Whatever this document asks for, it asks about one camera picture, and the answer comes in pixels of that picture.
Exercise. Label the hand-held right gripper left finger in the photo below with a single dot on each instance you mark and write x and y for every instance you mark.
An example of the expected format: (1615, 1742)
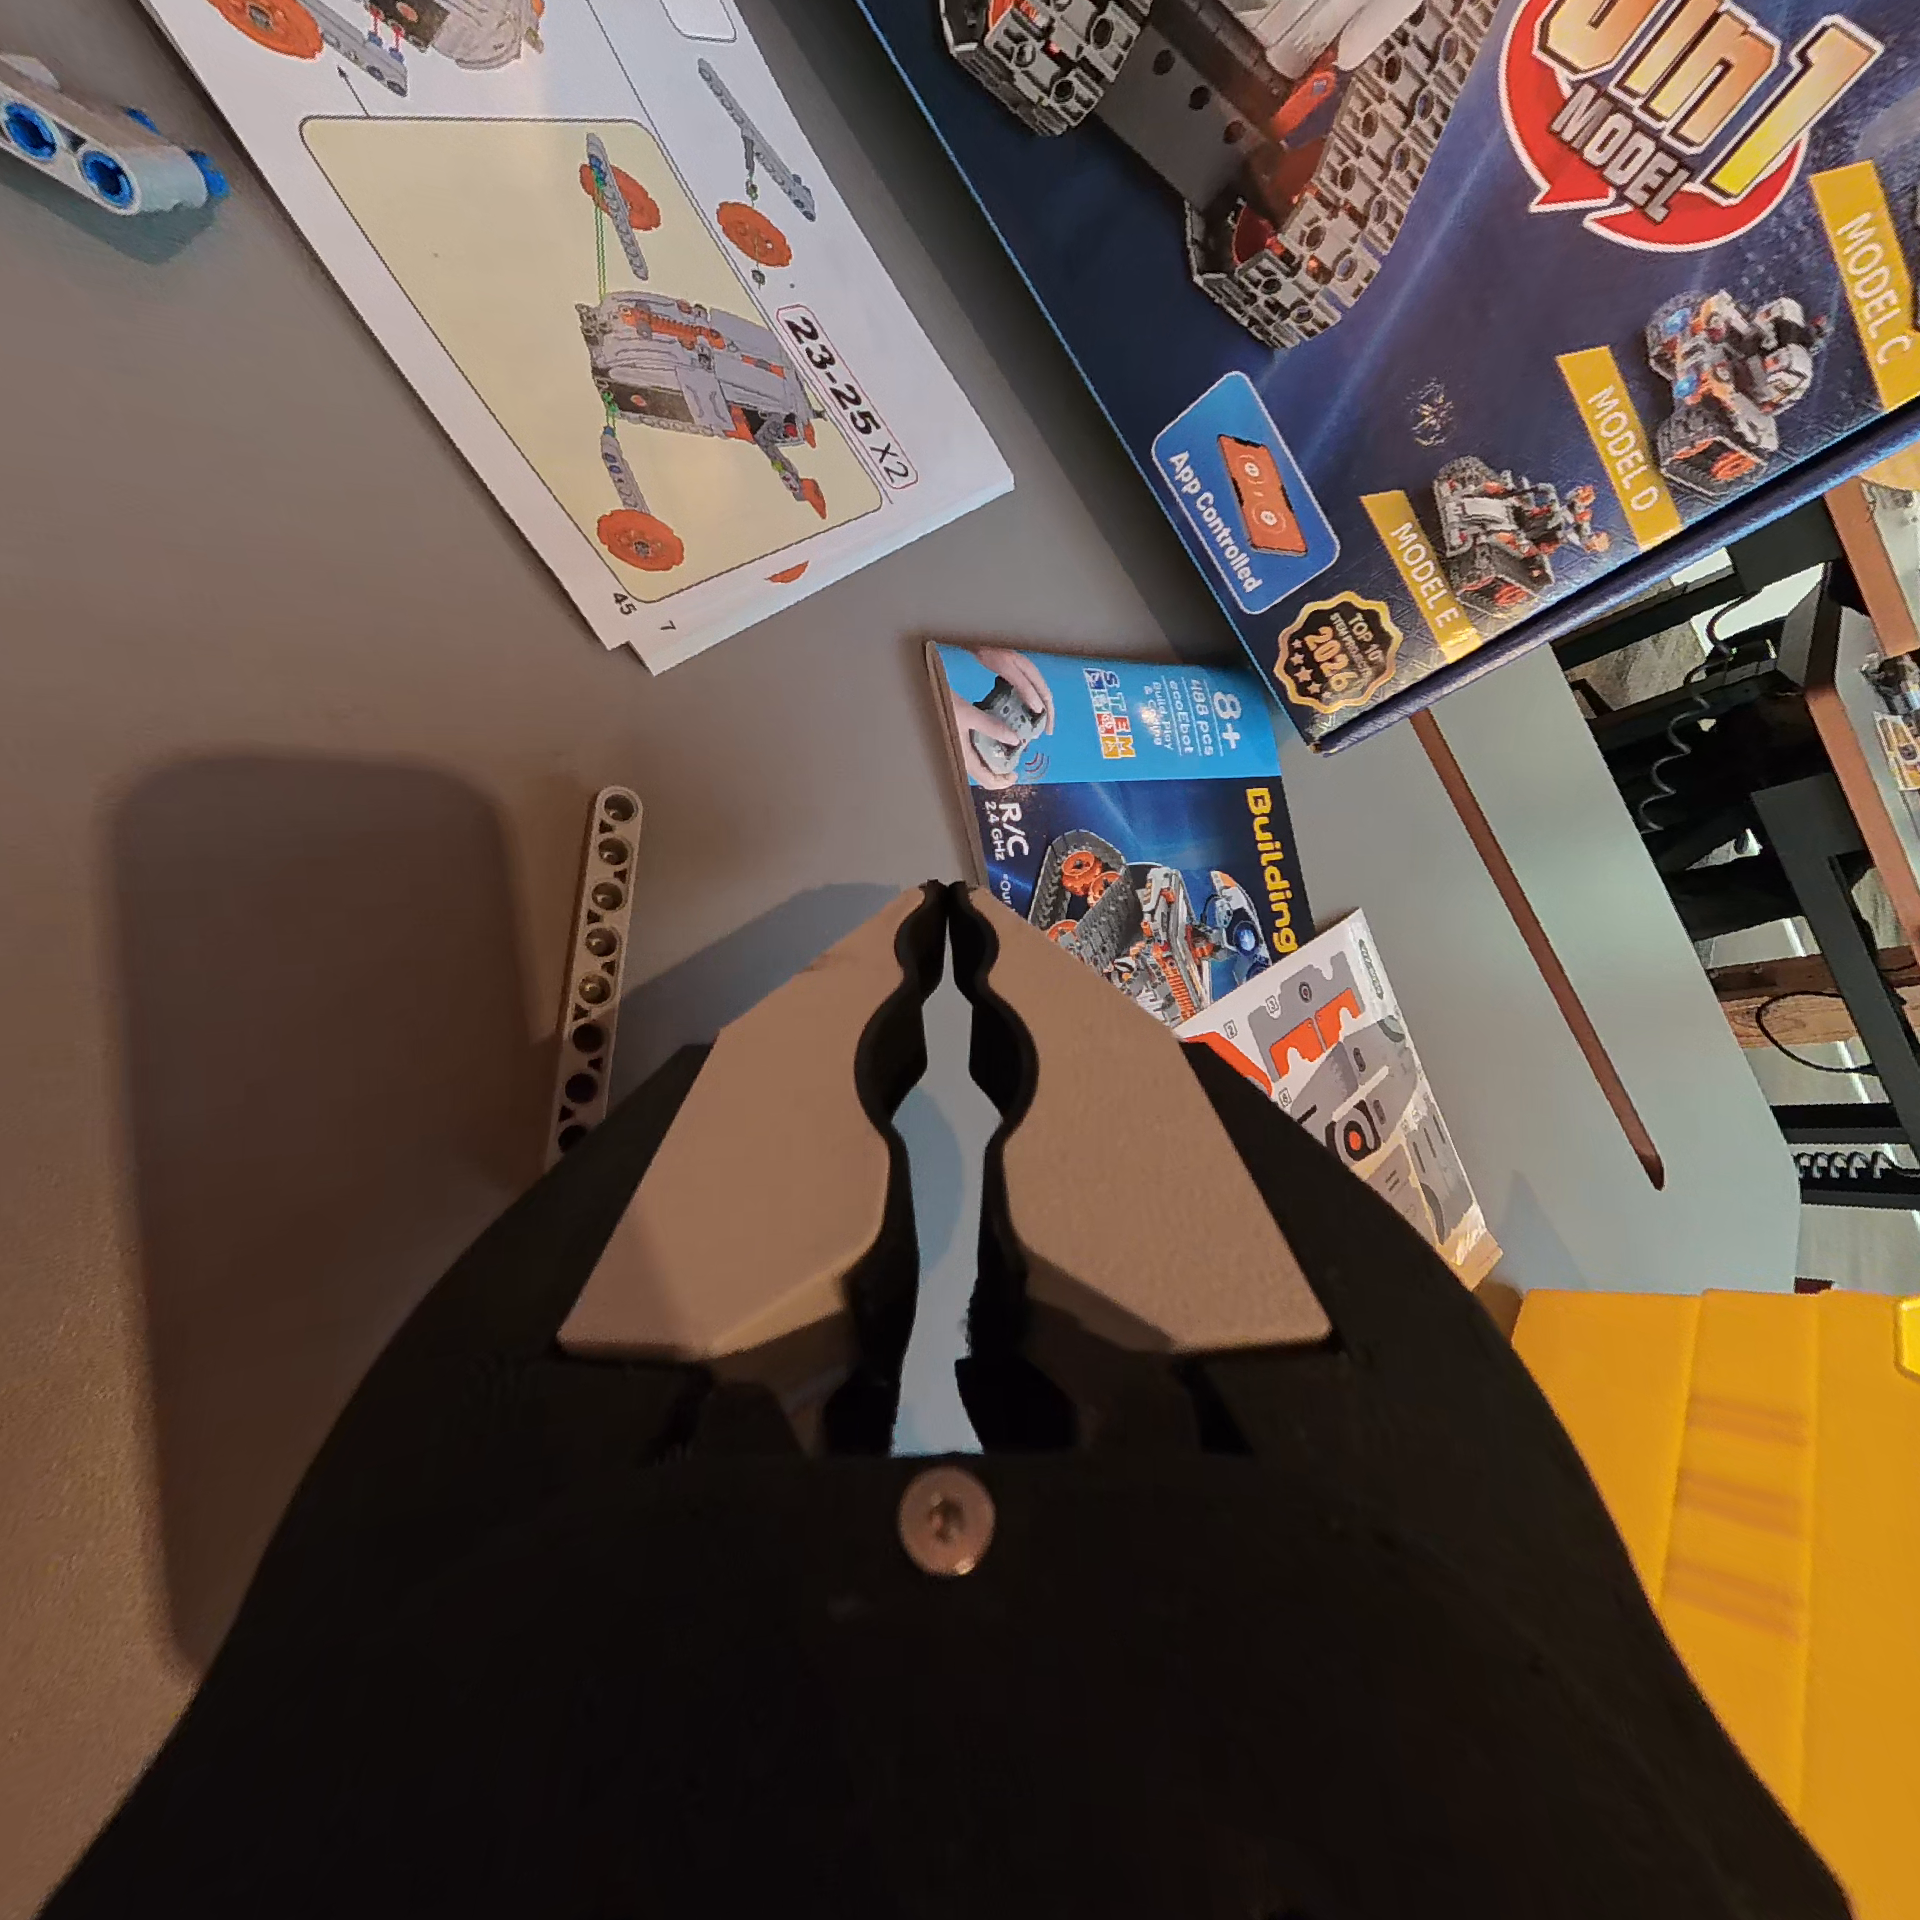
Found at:
(750, 1184)

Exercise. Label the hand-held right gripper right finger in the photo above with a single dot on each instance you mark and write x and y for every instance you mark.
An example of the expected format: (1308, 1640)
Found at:
(1156, 1184)

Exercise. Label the long grey holed beam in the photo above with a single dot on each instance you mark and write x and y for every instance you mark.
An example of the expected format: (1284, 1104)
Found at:
(596, 962)

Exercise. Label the grey desk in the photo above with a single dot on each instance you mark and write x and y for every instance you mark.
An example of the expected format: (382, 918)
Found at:
(300, 675)

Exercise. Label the robot sticker sheet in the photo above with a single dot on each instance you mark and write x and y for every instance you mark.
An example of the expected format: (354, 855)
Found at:
(1349, 1079)

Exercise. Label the closed blue instruction booklet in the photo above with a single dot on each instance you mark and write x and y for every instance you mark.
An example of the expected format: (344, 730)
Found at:
(1141, 750)

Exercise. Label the yellow plastic bin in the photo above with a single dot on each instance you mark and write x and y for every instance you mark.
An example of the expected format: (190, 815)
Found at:
(1725, 1500)

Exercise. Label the wooden plank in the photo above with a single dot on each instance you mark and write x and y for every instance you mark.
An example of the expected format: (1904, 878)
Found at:
(1799, 1004)

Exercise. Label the brown-topped background table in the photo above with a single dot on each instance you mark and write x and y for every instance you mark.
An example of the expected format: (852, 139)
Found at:
(1861, 811)

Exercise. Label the blue toy robot box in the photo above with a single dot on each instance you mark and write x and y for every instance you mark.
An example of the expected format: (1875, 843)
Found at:
(1424, 376)

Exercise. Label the open white instruction booklet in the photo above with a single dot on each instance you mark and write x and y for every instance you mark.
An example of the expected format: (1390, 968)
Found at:
(452, 300)

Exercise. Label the grey beam with blue pins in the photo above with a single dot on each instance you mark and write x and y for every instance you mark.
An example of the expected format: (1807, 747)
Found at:
(106, 142)

